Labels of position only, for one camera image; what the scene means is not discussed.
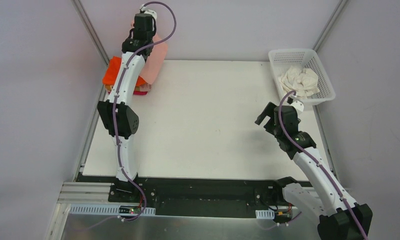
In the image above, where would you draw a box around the pink t-shirt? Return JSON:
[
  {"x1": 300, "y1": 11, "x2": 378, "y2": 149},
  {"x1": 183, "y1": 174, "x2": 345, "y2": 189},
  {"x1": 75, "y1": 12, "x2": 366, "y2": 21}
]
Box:
[{"x1": 129, "y1": 19, "x2": 169, "y2": 88}]

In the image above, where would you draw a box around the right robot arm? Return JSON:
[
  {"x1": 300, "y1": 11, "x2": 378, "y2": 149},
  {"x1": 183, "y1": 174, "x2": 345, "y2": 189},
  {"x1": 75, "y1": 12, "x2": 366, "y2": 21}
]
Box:
[{"x1": 255, "y1": 102, "x2": 373, "y2": 240}]

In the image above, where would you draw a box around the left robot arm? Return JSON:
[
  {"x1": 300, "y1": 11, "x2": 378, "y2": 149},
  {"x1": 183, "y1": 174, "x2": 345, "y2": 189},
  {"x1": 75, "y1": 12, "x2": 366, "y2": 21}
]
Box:
[{"x1": 97, "y1": 12, "x2": 156, "y2": 182}]

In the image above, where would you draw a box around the white crumpled t-shirt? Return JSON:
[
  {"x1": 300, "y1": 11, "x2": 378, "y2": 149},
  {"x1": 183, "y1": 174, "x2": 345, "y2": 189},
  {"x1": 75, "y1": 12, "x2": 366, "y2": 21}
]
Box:
[{"x1": 278, "y1": 65, "x2": 320, "y2": 99}]

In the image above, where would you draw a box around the orange folded t-shirt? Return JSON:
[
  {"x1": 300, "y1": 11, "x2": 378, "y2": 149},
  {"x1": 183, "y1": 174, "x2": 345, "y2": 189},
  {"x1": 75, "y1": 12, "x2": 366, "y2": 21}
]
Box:
[{"x1": 102, "y1": 56, "x2": 147, "y2": 88}]

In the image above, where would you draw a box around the white plastic basket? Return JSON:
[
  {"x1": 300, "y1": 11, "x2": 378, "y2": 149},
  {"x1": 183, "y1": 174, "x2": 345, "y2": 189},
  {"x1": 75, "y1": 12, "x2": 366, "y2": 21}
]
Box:
[{"x1": 268, "y1": 48, "x2": 335, "y2": 106}]

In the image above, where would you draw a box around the magenta folded t-shirt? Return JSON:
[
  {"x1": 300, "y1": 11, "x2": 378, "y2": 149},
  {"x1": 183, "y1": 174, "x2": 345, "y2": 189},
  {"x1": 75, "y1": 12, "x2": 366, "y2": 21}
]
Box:
[{"x1": 107, "y1": 91, "x2": 148, "y2": 97}]

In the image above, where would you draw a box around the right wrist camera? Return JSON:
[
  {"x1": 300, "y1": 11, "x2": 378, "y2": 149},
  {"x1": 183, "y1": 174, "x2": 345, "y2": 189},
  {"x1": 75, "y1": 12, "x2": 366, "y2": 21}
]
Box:
[{"x1": 287, "y1": 95, "x2": 305, "y2": 116}]

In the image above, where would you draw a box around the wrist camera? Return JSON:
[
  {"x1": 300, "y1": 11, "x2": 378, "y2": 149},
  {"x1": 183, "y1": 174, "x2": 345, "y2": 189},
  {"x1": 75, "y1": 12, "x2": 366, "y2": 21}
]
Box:
[
  {"x1": 139, "y1": 4, "x2": 157, "y2": 19},
  {"x1": 287, "y1": 95, "x2": 305, "y2": 116}
]

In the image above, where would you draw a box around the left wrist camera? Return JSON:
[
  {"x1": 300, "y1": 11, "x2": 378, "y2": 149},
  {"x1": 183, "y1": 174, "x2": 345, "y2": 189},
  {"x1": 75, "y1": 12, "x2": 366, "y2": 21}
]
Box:
[{"x1": 139, "y1": 4, "x2": 157, "y2": 19}]

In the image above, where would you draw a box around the left corner frame post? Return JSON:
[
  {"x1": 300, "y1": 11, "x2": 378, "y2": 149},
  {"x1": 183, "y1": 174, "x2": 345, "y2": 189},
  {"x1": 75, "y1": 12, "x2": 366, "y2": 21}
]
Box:
[{"x1": 71, "y1": 0, "x2": 110, "y2": 66}]

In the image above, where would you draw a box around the corner frame post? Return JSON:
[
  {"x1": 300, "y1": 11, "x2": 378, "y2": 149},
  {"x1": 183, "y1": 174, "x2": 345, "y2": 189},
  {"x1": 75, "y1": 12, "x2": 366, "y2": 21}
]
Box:
[
  {"x1": 71, "y1": 0, "x2": 110, "y2": 66},
  {"x1": 312, "y1": 0, "x2": 350, "y2": 52}
]

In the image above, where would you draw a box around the right white cable duct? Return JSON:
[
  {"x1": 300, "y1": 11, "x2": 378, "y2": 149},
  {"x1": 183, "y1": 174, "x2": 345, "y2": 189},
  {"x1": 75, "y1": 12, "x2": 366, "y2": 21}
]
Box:
[{"x1": 255, "y1": 210, "x2": 275, "y2": 220}]

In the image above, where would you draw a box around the white cable duct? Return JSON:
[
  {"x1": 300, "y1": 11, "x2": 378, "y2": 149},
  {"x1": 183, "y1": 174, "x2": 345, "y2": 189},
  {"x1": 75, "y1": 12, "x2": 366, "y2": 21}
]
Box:
[
  {"x1": 69, "y1": 204, "x2": 143, "y2": 217},
  {"x1": 255, "y1": 210, "x2": 275, "y2": 220}
]

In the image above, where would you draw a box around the right corner frame post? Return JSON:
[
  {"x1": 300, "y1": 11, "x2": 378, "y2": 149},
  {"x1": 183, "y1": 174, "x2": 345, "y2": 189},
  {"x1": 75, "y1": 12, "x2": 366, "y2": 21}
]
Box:
[{"x1": 312, "y1": 0, "x2": 350, "y2": 52}]

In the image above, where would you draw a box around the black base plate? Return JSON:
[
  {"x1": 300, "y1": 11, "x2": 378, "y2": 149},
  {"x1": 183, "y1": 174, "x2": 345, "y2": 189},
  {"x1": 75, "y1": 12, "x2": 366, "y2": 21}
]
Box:
[{"x1": 107, "y1": 176, "x2": 320, "y2": 220}]

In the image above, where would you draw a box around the aluminium rail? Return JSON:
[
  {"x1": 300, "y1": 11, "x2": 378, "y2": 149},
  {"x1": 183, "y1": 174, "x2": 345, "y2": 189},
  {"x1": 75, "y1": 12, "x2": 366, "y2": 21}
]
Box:
[{"x1": 57, "y1": 181, "x2": 320, "y2": 210}]

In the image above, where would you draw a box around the left white cable duct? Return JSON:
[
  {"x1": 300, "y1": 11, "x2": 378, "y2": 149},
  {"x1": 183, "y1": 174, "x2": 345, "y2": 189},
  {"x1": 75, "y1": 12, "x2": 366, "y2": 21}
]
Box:
[{"x1": 69, "y1": 204, "x2": 143, "y2": 217}]

